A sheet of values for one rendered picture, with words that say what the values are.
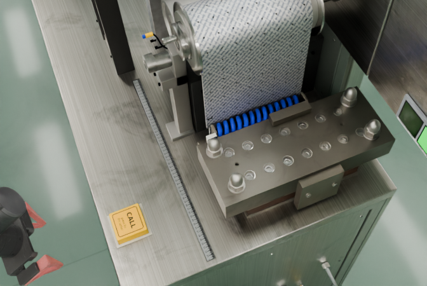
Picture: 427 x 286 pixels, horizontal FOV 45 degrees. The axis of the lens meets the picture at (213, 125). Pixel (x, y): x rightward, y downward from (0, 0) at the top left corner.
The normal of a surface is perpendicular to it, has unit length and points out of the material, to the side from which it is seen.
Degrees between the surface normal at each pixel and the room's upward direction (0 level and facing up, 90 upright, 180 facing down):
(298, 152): 0
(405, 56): 90
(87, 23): 0
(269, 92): 90
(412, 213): 0
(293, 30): 90
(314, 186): 90
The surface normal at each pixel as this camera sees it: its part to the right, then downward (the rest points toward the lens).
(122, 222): -0.04, -0.55
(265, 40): 0.38, 0.76
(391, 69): -0.92, 0.34
